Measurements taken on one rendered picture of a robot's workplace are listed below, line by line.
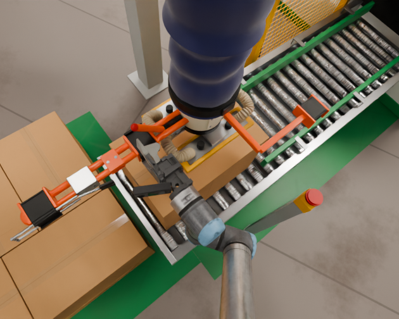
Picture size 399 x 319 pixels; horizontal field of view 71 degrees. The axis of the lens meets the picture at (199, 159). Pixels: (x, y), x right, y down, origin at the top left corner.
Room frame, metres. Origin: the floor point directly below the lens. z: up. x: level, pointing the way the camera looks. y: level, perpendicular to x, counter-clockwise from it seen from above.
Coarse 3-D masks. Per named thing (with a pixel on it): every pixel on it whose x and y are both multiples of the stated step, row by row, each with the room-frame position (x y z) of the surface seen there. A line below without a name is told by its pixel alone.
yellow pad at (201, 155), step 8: (232, 112) 0.61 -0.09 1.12; (224, 120) 0.56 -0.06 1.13; (248, 120) 0.59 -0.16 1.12; (224, 128) 0.53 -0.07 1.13; (232, 128) 0.53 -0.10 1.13; (200, 136) 0.47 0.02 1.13; (232, 136) 0.50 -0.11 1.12; (184, 144) 0.43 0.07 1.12; (192, 144) 0.43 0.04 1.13; (200, 144) 0.43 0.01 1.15; (208, 144) 0.45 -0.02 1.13; (216, 144) 0.45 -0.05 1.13; (224, 144) 0.46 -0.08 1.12; (200, 152) 0.41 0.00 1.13; (208, 152) 0.42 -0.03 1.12; (216, 152) 0.43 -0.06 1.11; (192, 160) 0.37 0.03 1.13; (200, 160) 0.38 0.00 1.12; (184, 168) 0.34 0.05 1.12; (192, 168) 0.34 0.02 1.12
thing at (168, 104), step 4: (168, 100) 0.60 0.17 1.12; (160, 104) 0.57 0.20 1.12; (164, 104) 0.57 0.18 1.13; (168, 104) 0.56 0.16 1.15; (172, 104) 0.58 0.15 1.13; (156, 108) 0.55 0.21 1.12; (160, 108) 0.55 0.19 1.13; (164, 108) 0.56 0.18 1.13; (168, 108) 0.55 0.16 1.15; (172, 108) 0.55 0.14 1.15; (176, 108) 0.57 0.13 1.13; (164, 112) 0.54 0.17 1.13; (168, 112) 0.54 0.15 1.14; (164, 116) 0.52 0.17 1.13
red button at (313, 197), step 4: (308, 192) 0.38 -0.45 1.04; (312, 192) 0.38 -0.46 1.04; (316, 192) 0.38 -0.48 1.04; (320, 192) 0.39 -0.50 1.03; (308, 196) 0.36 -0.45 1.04; (312, 196) 0.37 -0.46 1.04; (316, 196) 0.37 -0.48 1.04; (320, 196) 0.37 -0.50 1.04; (308, 200) 0.35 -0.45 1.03; (312, 200) 0.35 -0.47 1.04; (316, 200) 0.35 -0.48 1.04; (320, 200) 0.36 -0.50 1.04; (312, 204) 0.33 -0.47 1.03; (316, 204) 0.34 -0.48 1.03
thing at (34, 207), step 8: (40, 192) 0.12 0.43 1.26; (48, 192) 0.13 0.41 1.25; (32, 200) 0.10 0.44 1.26; (40, 200) 0.10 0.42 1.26; (48, 200) 0.11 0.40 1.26; (56, 200) 0.12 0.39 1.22; (24, 208) 0.07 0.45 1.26; (32, 208) 0.07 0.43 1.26; (40, 208) 0.08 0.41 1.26; (48, 208) 0.08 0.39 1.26; (24, 216) 0.05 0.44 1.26; (32, 216) 0.05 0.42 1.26; (40, 216) 0.06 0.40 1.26
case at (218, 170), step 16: (256, 128) 0.66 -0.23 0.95; (112, 144) 0.43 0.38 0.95; (160, 144) 0.48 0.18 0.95; (176, 144) 0.50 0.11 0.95; (240, 144) 0.57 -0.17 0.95; (208, 160) 0.46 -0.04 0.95; (224, 160) 0.47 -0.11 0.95; (240, 160) 0.50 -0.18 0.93; (128, 176) 0.37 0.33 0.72; (144, 176) 0.33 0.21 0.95; (192, 176) 0.37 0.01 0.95; (208, 176) 0.39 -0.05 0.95; (224, 176) 0.44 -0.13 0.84; (208, 192) 0.38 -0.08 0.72; (160, 208) 0.21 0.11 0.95
